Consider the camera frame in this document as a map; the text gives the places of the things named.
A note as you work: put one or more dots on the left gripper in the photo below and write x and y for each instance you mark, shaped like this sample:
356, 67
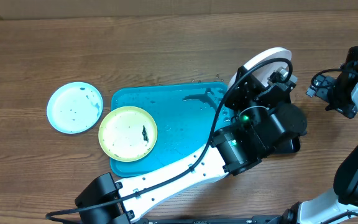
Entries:
249, 86

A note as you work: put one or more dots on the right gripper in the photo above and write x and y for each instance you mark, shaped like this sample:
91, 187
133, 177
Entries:
348, 109

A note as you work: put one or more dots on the yellow plate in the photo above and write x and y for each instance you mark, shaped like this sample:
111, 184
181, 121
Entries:
128, 134

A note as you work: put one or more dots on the light blue plate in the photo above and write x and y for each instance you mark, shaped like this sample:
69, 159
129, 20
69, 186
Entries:
74, 108

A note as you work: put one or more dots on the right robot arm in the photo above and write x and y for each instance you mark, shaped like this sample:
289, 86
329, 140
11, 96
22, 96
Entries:
340, 203

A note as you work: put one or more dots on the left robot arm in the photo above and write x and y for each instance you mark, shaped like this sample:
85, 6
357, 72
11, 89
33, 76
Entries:
265, 123

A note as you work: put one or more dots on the black plastic tray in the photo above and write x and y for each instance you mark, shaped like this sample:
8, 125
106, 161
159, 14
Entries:
293, 145

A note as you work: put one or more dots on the teal plastic tray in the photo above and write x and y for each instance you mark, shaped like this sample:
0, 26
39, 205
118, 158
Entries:
183, 114

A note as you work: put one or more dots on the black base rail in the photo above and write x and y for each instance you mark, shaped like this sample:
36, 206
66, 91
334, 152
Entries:
260, 219

